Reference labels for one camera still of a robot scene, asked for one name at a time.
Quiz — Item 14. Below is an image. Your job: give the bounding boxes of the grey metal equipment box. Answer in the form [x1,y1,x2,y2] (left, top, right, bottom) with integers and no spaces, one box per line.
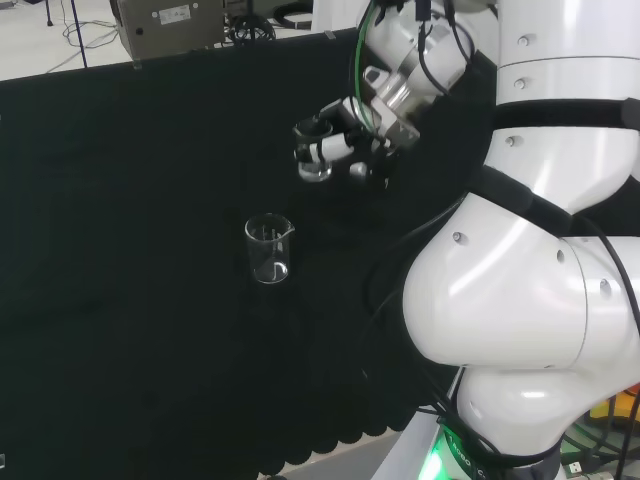
[108,0,227,62]

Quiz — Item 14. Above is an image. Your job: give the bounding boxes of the yellow stop button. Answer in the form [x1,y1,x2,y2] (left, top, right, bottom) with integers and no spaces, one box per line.
[588,383,640,427]

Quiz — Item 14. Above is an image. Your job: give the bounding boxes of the black bench cloth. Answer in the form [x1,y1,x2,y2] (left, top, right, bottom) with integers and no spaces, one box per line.
[0,27,501,477]

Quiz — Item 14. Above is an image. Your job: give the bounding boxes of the green cable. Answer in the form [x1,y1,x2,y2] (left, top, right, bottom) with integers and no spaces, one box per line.
[351,3,377,137]

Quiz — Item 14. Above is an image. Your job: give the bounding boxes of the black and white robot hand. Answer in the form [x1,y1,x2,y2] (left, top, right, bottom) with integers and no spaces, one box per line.
[292,97,422,191]

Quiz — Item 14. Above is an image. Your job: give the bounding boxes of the coiled black cable bundle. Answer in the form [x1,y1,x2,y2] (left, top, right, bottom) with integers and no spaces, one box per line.
[225,13,277,45]

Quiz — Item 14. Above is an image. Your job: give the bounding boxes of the clear glass beaker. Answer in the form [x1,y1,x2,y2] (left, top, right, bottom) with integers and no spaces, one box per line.
[293,119,335,183]
[243,212,297,285]

